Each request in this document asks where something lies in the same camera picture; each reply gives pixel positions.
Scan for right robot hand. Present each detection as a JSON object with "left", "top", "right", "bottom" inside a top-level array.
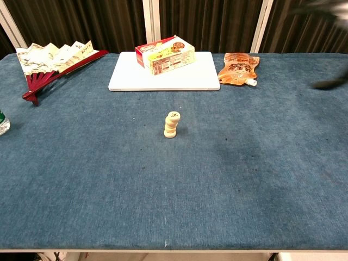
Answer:
[{"left": 289, "top": 0, "right": 348, "bottom": 89}]

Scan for dark curtain panel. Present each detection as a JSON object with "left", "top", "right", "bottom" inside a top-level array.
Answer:
[
  {"left": 2, "top": 0, "right": 145, "bottom": 54},
  {"left": 259, "top": 0, "right": 348, "bottom": 54},
  {"left": 159, "top": 0, "right": 264, "bottom": 54},
  {"left": 0, "top": 23, "right": 17, "bottom": 60}
]

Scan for orange spout pouch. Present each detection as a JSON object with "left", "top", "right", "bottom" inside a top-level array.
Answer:
[{"left": 217, "top": 52, "right": 260, "bottom": 87}]

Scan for red yellow snack box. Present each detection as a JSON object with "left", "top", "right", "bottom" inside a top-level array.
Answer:
[{"left": 135, "top": 34, "right": 196, "bottom": 76}]

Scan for white rectangular board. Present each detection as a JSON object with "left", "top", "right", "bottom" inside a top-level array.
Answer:
[{"left": 108, "top": 51, "right": 221, "bottom": 92}]

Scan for blue table cloth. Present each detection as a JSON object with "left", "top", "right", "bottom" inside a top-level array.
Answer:
[{"left": 0, "top": 52, "right": 348, "bottom": 251}]

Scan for paper folding fan red ribs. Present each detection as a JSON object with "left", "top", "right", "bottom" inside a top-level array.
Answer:
[{"left": 15, "top": 40, "right": 109, "bottom": 107}]

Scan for clear water bottle green label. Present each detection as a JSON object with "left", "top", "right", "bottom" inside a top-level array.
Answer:
[{"left": 0, "top": 109, "right": 11, "bottom": 136}]

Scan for white frame post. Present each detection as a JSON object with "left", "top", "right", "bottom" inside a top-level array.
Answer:
[
  {"left": 0, "top": 0, "right": 28, "bottom": 49},
  {"left": 142, "top": 0, "right": 160, "bottom": 46},
  {"left": 250, "top": 0, "right": 274, "bottom": 54}
]

